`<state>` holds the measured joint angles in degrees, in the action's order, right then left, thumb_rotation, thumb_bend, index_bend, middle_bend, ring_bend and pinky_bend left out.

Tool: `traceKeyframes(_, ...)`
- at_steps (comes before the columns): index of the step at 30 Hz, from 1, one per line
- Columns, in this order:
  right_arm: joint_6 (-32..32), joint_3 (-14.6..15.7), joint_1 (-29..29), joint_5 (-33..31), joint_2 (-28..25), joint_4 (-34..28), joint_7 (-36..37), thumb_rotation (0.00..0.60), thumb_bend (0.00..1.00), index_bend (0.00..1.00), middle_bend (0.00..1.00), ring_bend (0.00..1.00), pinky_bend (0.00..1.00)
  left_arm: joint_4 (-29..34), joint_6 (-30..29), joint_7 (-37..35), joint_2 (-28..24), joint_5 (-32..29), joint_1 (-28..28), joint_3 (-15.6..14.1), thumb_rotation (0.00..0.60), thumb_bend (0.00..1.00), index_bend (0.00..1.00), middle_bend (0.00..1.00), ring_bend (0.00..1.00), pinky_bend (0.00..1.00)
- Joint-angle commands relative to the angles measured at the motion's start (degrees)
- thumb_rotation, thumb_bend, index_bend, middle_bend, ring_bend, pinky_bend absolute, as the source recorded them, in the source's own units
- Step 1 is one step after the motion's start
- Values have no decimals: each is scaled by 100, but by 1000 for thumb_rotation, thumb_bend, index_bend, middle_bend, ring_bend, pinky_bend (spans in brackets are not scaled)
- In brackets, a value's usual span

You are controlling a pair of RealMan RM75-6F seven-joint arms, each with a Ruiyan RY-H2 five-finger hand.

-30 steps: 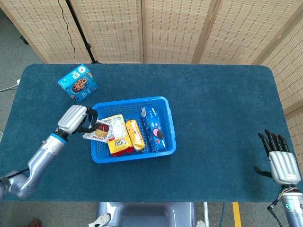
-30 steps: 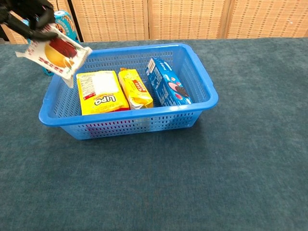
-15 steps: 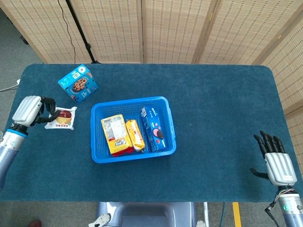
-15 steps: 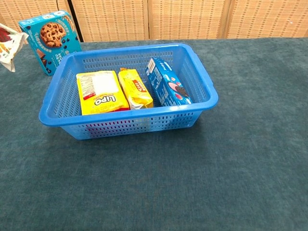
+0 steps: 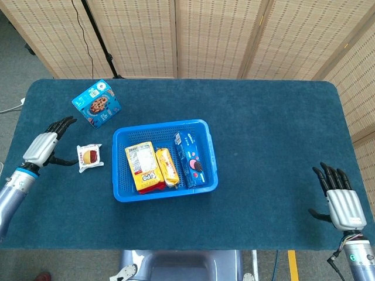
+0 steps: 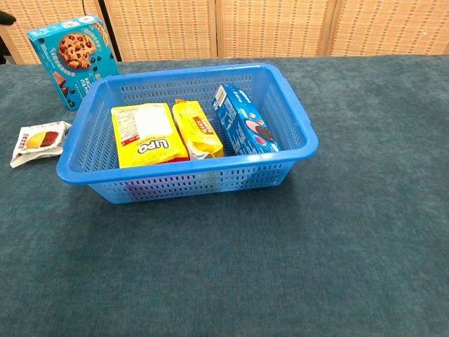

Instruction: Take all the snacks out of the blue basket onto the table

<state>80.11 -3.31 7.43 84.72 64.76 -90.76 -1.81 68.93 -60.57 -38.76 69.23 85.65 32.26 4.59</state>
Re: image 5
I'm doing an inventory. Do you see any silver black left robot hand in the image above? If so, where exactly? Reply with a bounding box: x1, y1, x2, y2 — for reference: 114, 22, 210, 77
22, 116, 79, 176

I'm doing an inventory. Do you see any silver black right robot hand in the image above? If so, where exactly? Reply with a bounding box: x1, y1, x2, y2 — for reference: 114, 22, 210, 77
308, 162, 367, 232

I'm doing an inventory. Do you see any white cake snack packet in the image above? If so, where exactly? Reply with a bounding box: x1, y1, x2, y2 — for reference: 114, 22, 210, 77
76, 143, 104, 173

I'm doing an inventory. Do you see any teal chocolate chip cookie box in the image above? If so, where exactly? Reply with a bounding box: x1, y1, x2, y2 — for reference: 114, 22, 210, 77
71, 79, 122, 130

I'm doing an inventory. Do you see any yellow Lipo biscuit bag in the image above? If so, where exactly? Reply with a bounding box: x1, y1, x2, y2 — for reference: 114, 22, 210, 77
124, 141, 166, 195

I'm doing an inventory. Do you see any yellow cracker packet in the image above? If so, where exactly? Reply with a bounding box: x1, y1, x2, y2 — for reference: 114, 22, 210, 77
155, 148, 180, 189

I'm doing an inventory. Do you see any blue Oreo cookie box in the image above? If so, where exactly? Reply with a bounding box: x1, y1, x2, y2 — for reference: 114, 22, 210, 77
174, 131, 206, 189

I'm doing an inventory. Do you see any blue plastic perforated basket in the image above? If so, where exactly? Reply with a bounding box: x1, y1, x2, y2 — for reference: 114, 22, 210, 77
112, 118, 219, 203

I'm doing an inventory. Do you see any woven bamboo screen panel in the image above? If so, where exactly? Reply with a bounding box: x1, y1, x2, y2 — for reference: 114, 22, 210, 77
351, 136, 375, 205
243, 0, 367, 81
86, 0, 178, 79
322, 17, 375, 141
175, 0, 269, 80
0, 0, 114, 79

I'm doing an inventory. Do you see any teal table cloth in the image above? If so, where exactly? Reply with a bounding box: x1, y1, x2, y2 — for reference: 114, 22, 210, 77
0, 78, 369, 251

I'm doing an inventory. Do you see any white metal leg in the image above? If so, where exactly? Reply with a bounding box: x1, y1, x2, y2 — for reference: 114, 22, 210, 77
251, 250, 260, 281

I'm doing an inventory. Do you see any black stand pole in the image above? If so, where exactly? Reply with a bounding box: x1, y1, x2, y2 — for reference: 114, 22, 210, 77
80, 0, 125, 80

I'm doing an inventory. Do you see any grey blue robot torso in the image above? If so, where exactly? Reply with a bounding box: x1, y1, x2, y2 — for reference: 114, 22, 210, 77
108, 249, 255, 281

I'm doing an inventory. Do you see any white power cable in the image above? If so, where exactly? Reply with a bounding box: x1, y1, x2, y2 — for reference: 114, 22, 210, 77
0, 98, 26, 114

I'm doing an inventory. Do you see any blue cable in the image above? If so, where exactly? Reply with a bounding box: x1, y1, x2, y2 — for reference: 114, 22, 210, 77
272, 250, 279, 281

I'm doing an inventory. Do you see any thin black cable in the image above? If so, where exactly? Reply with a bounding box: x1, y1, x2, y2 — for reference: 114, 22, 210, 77
71, 0, 95, 79

